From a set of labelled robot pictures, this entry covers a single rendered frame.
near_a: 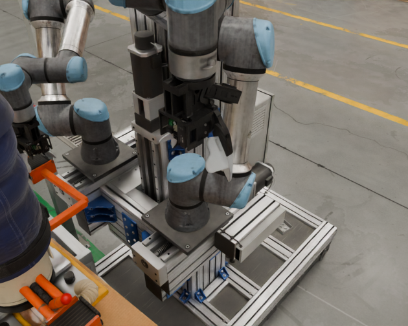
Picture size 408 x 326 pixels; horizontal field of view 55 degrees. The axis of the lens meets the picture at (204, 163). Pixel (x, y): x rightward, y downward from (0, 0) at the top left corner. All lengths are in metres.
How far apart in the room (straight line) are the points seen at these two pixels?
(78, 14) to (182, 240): 0.82
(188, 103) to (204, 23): 0.13
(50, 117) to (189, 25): 1.01
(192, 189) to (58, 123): 0.60
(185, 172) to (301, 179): 2.05
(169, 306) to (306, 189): 1.45
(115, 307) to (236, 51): 0.80
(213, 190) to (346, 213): 1.90
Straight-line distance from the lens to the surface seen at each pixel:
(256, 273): 2.21
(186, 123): 0.63
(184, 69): 0.60
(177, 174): 1.14
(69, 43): 1.31
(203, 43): 0.59
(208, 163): 0.67
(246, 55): 1.01
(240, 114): 1.06
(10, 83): 1.18
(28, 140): 1.27
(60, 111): 1.52
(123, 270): 2.24
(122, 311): 1.24
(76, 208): 1.19
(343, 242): 2.74
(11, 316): 1.17
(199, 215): 1.25
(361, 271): 2.63
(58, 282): 1.18
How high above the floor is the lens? 2.00
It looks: 39 degrees down
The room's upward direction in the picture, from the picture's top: straight up
